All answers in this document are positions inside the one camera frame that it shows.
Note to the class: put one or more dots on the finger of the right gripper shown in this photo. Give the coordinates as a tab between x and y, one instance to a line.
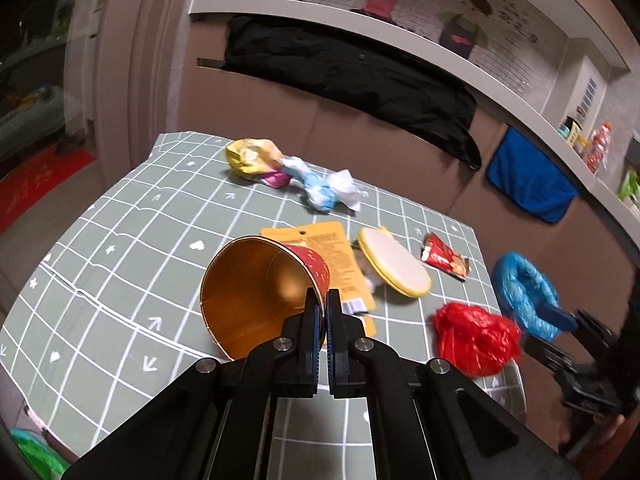
556	317

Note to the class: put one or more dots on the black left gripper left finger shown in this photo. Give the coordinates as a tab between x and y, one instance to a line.
298	375

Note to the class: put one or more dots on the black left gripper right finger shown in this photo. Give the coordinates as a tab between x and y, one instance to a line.
347	376

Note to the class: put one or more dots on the red gold paper cup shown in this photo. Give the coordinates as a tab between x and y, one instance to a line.
253	285

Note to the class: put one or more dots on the orange snack package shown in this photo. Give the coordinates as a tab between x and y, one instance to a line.
328	240

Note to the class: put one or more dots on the yellow pink chip bag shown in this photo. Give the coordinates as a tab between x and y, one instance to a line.
257	160

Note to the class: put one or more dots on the blue trash bag bin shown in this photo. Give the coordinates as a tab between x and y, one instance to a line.
519	288

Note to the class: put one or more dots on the white kitchen countertop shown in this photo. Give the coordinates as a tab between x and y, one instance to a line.
437	55

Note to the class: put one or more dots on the red crumpled plastic bag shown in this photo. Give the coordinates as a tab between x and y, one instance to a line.
475	341

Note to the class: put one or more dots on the yellow rimmed white lid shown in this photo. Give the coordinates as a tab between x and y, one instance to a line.
383	260

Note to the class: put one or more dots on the small red snack wrapper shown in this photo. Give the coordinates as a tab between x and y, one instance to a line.
436	253

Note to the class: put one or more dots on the blue hanging towel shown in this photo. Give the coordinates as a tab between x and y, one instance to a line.
527	177

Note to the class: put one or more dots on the red drink bottle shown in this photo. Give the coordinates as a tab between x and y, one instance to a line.
597	149

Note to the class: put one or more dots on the white blue crumpled plastic bag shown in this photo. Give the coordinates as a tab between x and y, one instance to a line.
323	194

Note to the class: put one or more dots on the black hanging garment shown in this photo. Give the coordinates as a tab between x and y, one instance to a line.
383	81

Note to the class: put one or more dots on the red floor mat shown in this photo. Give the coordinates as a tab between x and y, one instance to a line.
29	183

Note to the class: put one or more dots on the boy cartoon wall sticker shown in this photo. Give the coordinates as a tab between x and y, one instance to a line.
463	31

